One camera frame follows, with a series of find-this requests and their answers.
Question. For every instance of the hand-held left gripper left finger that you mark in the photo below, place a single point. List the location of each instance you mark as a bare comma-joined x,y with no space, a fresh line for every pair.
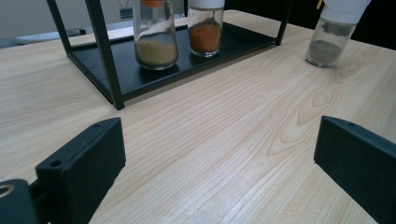
81,168

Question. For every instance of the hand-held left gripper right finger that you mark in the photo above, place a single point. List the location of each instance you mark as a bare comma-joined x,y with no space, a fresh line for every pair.
358,168

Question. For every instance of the black metal rack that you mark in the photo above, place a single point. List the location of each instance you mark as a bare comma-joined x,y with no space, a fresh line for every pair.
149,77

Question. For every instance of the grey powder spice jar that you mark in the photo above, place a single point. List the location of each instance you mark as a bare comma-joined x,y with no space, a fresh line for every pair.
327,49

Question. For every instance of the tan powder spice jar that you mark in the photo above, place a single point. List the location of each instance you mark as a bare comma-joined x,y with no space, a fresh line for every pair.
155,53

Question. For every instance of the orange powder spice jar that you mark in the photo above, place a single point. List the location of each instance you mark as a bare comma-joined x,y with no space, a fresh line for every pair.
205,37

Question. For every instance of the black plug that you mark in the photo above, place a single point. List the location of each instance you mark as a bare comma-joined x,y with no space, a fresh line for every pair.
77,31

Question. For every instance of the white power strip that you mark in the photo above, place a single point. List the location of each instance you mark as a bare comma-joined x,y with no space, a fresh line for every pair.
40,37

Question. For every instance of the dark flat box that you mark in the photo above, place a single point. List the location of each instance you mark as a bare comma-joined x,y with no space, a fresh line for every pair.
126,13

